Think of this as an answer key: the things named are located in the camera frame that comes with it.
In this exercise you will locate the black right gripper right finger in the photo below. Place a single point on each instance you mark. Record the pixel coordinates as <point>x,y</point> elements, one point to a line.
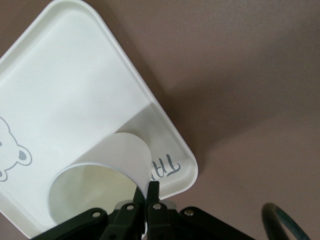
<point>162,220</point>

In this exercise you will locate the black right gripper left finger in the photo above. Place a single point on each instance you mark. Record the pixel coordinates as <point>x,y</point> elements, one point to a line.
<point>125,220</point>

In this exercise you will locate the white plastic cup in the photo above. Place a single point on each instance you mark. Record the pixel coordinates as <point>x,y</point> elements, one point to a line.
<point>120,152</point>

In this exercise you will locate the cream bear print tray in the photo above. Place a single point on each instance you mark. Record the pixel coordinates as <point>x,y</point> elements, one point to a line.
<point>62,87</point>

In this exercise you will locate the brown table cover mat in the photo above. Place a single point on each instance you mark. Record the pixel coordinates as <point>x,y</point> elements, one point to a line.
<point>237,75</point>

